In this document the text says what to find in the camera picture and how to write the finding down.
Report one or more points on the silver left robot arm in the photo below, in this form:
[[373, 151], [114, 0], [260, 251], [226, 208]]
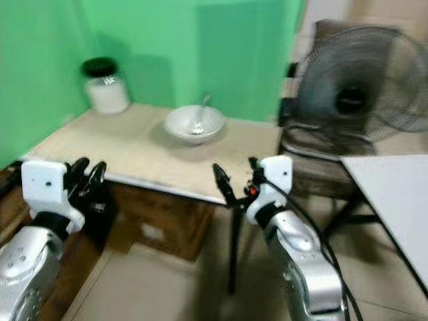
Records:
[[30, 267]]

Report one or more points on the white table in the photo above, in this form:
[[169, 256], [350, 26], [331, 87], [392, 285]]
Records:
[[394, 200]]

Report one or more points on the brown cardboard box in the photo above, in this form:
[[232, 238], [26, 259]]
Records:
[[167, 227]]

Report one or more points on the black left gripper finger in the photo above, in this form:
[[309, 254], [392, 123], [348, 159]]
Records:
[[97, 179], [77, 170]]

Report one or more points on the glass jar with black lid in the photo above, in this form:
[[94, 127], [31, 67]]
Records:
[[107, 96]]

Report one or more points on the black standing fan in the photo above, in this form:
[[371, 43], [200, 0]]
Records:
[[324, 73]]

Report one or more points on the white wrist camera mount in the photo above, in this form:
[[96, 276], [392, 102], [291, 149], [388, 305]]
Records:
[[43, 184], [277, 172]]

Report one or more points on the green cloth backdrop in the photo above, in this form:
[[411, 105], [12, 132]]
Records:
[[160, 47]]

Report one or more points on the white ceramic bowl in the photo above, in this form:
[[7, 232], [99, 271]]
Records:
[[178, 126]]

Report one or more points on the black metal table leg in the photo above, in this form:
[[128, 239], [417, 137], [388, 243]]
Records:
[[235, 254]]

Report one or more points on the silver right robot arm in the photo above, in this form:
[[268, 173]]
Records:
[[304, 261]]

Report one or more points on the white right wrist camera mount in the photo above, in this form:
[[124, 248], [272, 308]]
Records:
[[277, 172]]

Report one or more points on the metal spoon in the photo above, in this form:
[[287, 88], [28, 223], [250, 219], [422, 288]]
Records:
[[198, 124]]

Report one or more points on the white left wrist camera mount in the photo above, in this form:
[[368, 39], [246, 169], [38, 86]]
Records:
[[43, 184]]

